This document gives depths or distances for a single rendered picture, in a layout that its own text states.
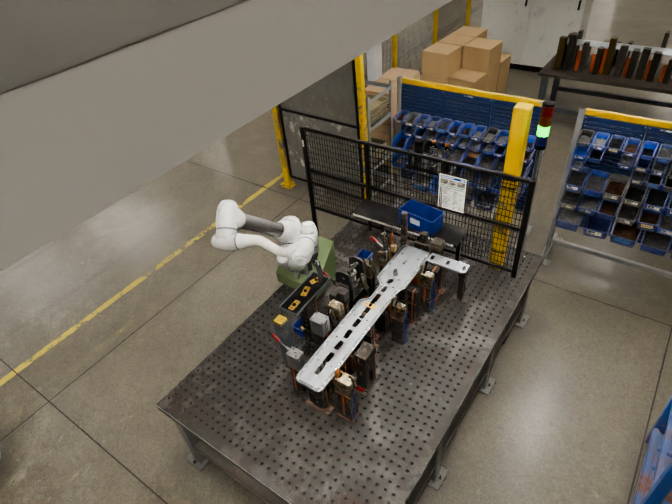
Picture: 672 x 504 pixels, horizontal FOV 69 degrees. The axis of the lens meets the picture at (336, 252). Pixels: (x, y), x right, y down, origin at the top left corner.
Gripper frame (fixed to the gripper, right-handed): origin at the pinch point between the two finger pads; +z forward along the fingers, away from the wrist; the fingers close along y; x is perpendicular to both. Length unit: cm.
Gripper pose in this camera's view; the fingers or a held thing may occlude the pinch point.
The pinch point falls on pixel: (315, 274)
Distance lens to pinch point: 316.7
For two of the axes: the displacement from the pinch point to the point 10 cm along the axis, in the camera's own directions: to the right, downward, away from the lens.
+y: 5.2, 5.1, -6.8
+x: 8.5, -3.9, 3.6
